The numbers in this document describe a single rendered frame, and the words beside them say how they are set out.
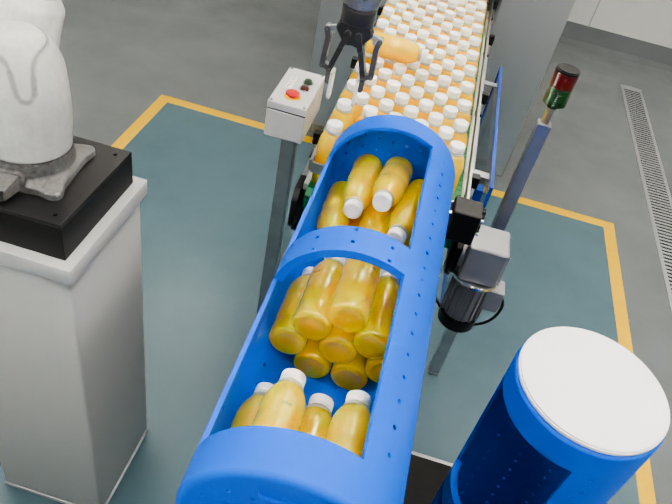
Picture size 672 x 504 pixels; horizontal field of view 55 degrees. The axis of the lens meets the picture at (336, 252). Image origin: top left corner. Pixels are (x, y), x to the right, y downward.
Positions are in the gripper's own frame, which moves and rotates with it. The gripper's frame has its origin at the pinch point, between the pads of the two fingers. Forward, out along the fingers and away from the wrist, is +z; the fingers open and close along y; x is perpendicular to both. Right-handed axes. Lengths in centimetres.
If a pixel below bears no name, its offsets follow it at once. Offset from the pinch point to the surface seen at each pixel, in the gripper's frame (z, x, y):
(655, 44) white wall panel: 101, 408, 188
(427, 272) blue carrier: -1, -57, 27
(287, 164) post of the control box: 29.9, 6.5, -11.7
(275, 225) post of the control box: 52, 7, -12
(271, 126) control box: 14.5, -1.5, -15.6
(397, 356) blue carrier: -3, -79, 25
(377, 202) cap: 3.5, -35.3, 15.7
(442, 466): 102, -23, 57
